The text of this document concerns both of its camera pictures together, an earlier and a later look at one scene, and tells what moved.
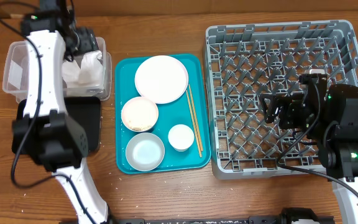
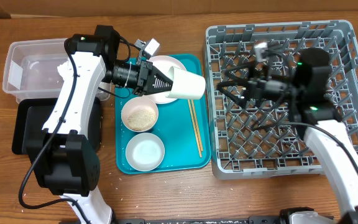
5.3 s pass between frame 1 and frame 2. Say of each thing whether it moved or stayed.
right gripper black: moved
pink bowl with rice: stayed
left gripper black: moved
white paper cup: moved
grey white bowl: stayed
